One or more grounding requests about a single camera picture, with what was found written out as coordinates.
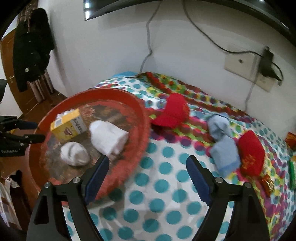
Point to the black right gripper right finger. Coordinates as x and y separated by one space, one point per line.
247 220

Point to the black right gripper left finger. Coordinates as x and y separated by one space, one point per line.
48 221

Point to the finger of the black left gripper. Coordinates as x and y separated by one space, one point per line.
15 146
11 122

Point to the white sock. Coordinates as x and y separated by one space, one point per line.
107 138
74 154

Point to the yellow cartoon medicine box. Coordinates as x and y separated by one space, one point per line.
68 126

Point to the red sock with gold print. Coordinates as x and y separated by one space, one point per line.
252 154

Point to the light blue sock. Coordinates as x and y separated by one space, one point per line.
225 155
218 127

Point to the dark wooden nightstand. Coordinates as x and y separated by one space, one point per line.
10 165

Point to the red green snack box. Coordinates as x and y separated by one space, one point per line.
292 167

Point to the polka dot bed sheet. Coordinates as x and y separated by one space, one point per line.
158 201

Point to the black hanging jacket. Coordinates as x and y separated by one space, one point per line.
33 43

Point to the orange red snack packet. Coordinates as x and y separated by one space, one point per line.
291 140

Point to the red round tray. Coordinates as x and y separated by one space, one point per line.
116 106

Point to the black power adapter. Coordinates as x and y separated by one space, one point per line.
266 62

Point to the white wall socket plate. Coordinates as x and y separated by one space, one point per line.
247 66

